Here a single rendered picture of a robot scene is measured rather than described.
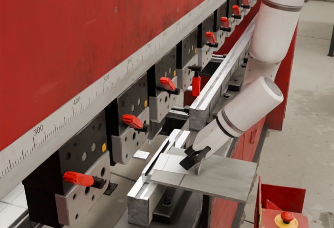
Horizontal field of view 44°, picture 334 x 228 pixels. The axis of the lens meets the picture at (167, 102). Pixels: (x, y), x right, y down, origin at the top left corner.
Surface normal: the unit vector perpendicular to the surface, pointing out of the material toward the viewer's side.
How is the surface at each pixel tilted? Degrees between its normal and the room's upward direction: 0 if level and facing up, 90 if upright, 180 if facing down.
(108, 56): 90
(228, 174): 0
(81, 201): 90
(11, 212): 0
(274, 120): 90
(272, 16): 88
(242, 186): 0
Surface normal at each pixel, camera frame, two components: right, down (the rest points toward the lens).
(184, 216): 0.00, -0.90
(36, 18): 0.94, 0.15
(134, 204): -0.34, 0.41
